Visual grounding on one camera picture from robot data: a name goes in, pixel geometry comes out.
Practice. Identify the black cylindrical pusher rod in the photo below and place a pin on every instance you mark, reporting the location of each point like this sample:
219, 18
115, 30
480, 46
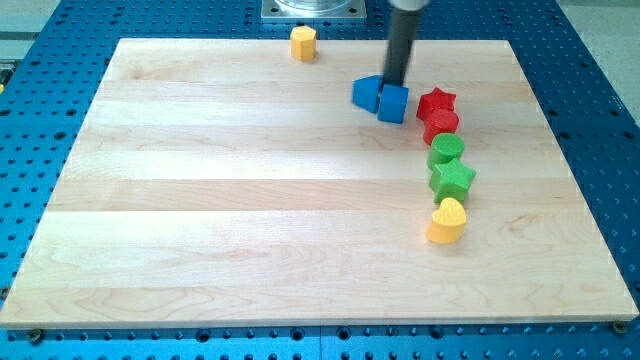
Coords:
402, 31

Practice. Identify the blue triangle block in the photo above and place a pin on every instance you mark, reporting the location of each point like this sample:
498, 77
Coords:
365, 92

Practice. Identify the blue cube block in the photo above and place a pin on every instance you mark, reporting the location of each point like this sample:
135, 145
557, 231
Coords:
392, 103

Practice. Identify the red star block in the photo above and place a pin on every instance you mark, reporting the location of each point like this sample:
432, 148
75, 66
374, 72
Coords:
437, 99

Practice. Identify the yellow hexagon block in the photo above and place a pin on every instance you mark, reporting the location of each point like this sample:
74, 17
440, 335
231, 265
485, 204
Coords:
303, 43

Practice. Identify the red cylinder block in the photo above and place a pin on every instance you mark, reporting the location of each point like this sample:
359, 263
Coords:
440, 121

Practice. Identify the green cylinder block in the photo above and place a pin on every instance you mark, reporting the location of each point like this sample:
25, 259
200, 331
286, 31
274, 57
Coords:
444, 148

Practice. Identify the green star block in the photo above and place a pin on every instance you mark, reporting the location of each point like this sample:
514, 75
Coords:
451, 180

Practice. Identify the yellow heart block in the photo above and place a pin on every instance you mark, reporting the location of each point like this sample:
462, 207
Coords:
447, 223

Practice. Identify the wooden board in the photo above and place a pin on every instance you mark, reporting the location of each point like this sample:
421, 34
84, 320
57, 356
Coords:
219, 183

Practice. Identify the right board clamp screw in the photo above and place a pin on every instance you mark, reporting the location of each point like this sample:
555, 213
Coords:
619, 327

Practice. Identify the board clamp screw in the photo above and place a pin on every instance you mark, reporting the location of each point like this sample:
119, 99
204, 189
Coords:
35, 336
619, 327

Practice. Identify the left board clamp screw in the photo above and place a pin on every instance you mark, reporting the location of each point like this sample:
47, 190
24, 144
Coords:
35, 336

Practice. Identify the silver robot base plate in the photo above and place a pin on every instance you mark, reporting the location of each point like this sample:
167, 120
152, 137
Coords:
307, 9

